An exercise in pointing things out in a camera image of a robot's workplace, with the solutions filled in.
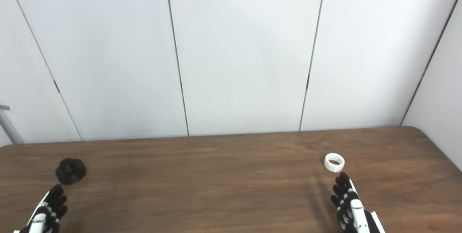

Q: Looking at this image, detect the white and black right hand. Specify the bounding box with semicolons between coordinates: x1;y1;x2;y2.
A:
331;172;386;233

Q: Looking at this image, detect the white and black left hand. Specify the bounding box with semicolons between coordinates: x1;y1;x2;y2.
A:
14;184;68;233

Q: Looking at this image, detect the white plastic ring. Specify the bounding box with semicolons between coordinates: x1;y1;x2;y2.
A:
324;153;345;172

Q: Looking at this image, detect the round black plastic part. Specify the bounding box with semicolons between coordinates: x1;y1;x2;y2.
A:
55;158;87;185

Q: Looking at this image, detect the grey wall corner post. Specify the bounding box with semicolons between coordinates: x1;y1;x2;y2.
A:
0;105;25;145

